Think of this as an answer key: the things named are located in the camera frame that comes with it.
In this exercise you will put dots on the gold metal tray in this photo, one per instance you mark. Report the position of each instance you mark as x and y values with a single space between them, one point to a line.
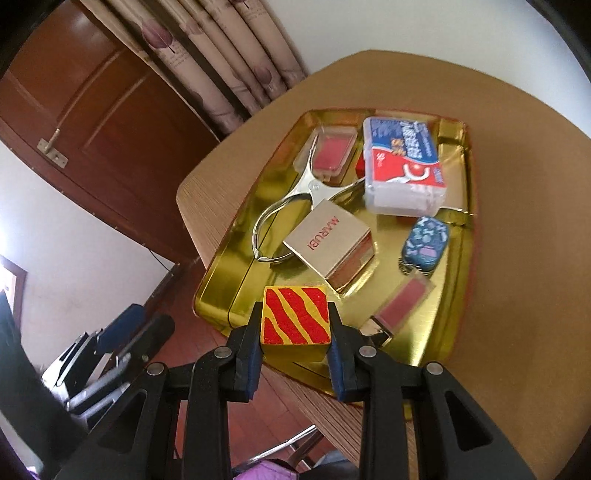
425 350

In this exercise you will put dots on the beige printed curtain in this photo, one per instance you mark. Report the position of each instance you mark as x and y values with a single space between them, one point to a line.
207 55

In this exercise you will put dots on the brown wooden door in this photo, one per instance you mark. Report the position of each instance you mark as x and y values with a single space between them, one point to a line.
115 115

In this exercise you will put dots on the metal chair leg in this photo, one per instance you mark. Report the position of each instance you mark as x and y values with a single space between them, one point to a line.
295 445

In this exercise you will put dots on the red wooden block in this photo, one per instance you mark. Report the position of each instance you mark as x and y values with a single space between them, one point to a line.
360 165

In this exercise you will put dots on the red yellow striped block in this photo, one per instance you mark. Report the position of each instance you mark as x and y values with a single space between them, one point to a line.
295 318

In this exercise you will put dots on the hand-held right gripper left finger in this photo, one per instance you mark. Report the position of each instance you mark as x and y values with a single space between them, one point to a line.
251 364

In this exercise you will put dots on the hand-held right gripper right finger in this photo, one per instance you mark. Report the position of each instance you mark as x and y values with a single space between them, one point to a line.
339 369

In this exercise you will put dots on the beige cardboard box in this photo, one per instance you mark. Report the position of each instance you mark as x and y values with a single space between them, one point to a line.
323 230

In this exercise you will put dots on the purple cloth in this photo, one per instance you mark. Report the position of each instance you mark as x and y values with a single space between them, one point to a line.
268 473

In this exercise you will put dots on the clear case with pink pad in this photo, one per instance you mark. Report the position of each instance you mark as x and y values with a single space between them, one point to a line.
330 152
406 297

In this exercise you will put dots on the white floss box blue label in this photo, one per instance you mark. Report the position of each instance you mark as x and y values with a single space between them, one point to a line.
401 161

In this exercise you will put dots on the blue patterned small tin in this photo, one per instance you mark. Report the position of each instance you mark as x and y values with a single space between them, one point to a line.
425 244

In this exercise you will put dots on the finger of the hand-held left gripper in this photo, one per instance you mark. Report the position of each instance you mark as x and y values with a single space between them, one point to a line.
122 325
157 337

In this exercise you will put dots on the black object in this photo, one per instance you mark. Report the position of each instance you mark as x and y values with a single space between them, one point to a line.
23 392

